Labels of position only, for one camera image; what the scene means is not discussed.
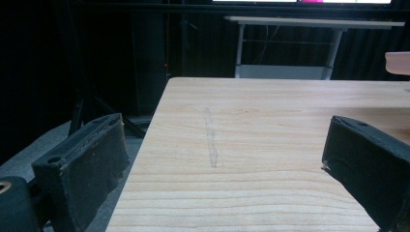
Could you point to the black metal stand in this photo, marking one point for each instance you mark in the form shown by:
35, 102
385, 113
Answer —
87, 106

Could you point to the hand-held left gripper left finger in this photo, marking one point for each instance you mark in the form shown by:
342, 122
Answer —
83, 170

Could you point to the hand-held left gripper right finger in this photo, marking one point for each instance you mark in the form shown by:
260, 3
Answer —
370, 167

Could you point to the white metal-legged table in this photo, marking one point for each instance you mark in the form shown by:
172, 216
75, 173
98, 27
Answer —
309, 32

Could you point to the pale pink object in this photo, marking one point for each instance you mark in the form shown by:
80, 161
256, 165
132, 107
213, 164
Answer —
398, 63

